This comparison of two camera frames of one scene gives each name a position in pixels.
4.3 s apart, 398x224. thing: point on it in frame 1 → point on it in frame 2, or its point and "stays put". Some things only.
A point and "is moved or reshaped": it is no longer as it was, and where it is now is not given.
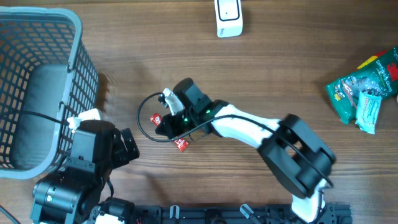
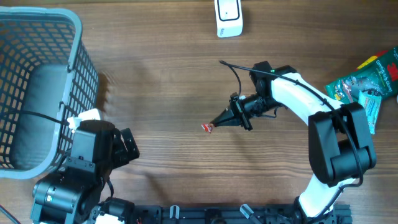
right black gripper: x=171 y=130 → x=227 y=117
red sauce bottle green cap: x=371 y=59 stays put
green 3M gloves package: x=379 y=78 stays put
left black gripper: x=133 y=151 stays put
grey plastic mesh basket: x=46 y=76 stays put
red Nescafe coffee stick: x=181 y=144 is moved or reshaped
